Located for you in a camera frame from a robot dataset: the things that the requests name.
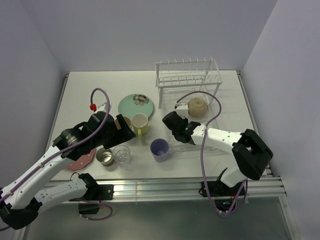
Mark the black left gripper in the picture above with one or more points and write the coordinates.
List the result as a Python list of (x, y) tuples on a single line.
[(124, 128)]

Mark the beige plastic cup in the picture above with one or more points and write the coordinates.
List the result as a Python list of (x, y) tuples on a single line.
[(127, 121)]

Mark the yellow-green faceted mug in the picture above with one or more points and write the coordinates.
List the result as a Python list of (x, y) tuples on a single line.
[(140, 124)]

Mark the purple plastic cup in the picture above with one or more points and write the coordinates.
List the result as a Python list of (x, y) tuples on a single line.
[(160, 150)]

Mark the floral ceramic bowl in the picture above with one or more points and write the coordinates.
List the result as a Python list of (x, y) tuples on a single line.
[(197, 107)]

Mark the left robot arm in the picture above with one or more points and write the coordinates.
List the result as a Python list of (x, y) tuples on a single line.
[(24, 199)]

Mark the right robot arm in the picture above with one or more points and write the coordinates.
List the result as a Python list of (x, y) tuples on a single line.
[(250, 152)]

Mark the clear glass tumbler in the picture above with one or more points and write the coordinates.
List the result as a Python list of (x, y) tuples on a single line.
[(122, 155)]

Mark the green floral plate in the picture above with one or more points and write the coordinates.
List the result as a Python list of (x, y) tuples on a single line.
[(134, 104)]

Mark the metal tin cup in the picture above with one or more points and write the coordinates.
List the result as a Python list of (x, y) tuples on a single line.
[(105, 157)]

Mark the pink speckled plate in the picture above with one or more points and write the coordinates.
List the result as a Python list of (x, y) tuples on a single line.
[(82, 162)]

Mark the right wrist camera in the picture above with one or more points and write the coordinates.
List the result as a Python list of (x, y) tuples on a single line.
[(181, 108)]

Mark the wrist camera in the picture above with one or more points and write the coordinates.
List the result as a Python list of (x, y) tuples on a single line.
[(105, 107), (181, 108)]

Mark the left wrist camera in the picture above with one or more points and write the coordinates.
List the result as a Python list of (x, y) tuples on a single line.
[(105, 107)]

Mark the white wire dish rack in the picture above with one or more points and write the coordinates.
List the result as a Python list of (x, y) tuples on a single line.
[(174, 79)]

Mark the aluminium table edge rail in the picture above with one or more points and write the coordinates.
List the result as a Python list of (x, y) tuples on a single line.
[(183, 189)]

